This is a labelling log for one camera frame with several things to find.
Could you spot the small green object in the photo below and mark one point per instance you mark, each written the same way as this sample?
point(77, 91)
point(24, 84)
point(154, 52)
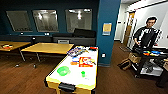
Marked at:
point(63, 70)

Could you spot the colourful board game box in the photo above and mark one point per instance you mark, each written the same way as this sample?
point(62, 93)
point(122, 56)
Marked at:
point(76, 51)

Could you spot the small red object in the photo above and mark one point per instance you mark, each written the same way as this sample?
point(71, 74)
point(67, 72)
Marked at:
point(93, 48)

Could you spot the black bag on sofa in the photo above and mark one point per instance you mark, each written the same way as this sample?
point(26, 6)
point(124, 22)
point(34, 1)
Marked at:
point(85, 32)

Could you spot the blue rimmed bowl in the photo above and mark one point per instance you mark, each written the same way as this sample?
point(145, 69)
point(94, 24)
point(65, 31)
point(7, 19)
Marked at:
point(75, 59)

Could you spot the orange bowl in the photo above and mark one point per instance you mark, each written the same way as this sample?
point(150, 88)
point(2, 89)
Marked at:
point(74, 62)

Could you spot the white pillar outlet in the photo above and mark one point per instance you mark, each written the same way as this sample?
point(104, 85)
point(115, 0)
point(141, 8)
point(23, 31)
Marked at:
point(103, 55)

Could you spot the small green cup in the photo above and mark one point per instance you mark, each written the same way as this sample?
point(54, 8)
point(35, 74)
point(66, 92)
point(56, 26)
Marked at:
point(83, 74)

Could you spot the white table with items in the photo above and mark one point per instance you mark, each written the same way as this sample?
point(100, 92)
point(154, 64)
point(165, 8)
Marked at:
point(75, 75)

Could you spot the long yellow wooden bench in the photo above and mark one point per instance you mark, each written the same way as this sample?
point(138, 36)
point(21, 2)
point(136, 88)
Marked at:
point(46, 48)

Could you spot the brown floor bag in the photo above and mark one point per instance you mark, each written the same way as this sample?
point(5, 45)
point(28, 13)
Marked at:
point(125, 64)

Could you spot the wooden hallway door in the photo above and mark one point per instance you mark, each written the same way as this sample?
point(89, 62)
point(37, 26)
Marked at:
point(129, 28)

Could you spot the cardboard box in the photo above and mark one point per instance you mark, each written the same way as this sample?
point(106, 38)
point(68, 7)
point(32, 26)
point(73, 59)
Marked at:
point(135, 57)

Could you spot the person in black jacket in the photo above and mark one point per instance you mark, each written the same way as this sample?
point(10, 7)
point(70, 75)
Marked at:
point(146, 33)

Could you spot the yellow wooden table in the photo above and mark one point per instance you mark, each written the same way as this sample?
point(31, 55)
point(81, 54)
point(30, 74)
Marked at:
point(10, 45)

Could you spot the dark grey wall sofa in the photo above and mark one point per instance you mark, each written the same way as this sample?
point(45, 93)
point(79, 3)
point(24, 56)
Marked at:
point(66, 39)

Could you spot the glass window in blue wall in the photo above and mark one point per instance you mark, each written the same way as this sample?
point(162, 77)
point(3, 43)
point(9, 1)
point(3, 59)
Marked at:
point(78, 19)
point(45, 20)
point(19, 20)

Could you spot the yellow framed wall sign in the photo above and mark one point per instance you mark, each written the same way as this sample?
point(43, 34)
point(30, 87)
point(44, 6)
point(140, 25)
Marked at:
point(106, 28)

